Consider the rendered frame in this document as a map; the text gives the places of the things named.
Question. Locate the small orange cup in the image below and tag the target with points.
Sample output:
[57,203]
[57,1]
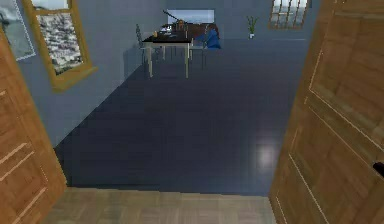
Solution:
[155,33]

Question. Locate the black top dining table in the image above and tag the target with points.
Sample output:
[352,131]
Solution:
[170,39]

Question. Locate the green potted house plant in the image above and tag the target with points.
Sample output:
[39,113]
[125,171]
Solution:
[252,26]

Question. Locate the black desk lamp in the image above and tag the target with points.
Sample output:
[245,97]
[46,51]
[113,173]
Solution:
[173,17]

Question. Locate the white framed wall picture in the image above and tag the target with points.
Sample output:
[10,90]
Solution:
[15,31]

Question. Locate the wooden framed window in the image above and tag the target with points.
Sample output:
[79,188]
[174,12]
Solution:
[60,40]

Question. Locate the blue cloth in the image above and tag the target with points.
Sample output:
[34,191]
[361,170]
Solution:
[212,39]

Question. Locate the pale wide wall picture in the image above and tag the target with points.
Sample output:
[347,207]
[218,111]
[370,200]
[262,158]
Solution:
[196,16]

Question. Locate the wooden barred window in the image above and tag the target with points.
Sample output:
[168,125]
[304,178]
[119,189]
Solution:
[288,14]

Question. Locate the brown wooden room door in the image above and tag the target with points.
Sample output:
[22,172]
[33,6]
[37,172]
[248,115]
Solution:
[20,153]
[336,126]

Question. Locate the grey dining chair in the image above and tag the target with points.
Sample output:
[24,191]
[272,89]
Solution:
[142,45]
[199,46]

